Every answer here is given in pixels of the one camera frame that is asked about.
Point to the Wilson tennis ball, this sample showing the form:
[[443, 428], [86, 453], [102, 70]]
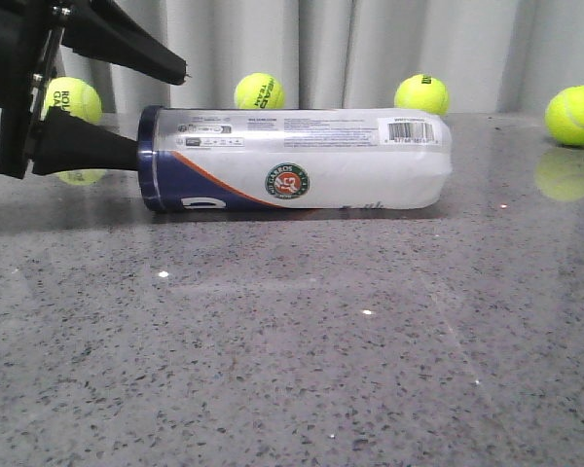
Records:
[[423, 92]]

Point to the white blue tennis ball can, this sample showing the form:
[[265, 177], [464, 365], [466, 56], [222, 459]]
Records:
[[387, 158]]

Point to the Roland Garros tennis ball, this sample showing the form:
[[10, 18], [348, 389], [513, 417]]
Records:
[[74, 96]]

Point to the plain yellow tennis ball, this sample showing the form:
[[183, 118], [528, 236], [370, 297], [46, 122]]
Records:
[[564, 116]]

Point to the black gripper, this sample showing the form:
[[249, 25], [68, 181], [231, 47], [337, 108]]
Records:
[[30, 33]]

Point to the grey pleated curtain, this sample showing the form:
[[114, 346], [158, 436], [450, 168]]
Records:
[[493, 56]]

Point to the Head Team tennis ball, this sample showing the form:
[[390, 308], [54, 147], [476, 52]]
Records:
[[259, 91]]

